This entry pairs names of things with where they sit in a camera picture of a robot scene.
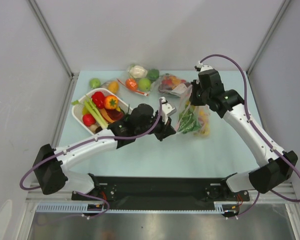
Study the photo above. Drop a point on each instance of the white plastic basket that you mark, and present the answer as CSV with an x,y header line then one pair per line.
x,y
110,116

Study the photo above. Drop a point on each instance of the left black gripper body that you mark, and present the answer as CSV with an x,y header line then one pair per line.
x,y
140,130

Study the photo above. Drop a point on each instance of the zip bag with vegetables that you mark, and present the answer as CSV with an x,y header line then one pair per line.
x,y
139,79

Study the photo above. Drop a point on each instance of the green celery stalk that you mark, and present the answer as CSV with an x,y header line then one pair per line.
x,y
90,108

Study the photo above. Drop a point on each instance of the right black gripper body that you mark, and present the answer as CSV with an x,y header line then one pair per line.
x,y
195,92

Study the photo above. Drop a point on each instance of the clear zip bag pink seal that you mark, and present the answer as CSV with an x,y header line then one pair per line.
x,y
184,104

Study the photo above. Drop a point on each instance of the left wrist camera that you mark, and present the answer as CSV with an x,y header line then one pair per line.
x,y
167,109

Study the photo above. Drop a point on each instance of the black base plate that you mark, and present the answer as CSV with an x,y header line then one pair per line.
x,y
162,193

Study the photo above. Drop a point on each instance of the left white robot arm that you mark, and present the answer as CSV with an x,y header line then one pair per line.
x,y
52,167

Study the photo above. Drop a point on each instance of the orange persimmon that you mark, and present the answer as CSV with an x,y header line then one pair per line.
x,y
111,102

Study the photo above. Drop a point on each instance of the green apple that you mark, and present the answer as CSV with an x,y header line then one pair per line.
x,y
94,83

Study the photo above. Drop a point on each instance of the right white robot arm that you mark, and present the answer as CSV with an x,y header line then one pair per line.
x,y
273,161

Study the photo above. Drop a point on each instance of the orange mango in bag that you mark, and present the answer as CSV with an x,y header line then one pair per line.
x,y
113,87

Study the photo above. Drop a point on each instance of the red bell pepper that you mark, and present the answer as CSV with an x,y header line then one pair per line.
x,y
98,99

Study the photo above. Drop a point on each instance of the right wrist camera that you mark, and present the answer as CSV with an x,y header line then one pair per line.
x,y
200,67

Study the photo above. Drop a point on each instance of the zip bag with dark fruits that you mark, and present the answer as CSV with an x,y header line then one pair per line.
x,y
171,85

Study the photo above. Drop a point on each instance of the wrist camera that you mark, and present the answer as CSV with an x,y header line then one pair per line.
x,y
167,109
200,67

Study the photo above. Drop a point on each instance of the green lettuce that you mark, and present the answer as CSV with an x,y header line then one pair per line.
x,y
188,122

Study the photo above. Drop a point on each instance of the yellow corn cob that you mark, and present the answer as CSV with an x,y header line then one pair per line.
x,y
204,121

